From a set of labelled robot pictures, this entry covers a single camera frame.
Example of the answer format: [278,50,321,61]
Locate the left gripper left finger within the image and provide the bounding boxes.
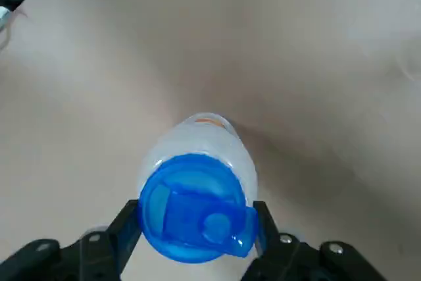
[0,199,145,281]

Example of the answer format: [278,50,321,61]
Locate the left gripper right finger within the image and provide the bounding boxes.
[241,200,388,281]

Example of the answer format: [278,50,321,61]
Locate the clear drink bottle blue cap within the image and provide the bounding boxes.
[136,112,258,265]

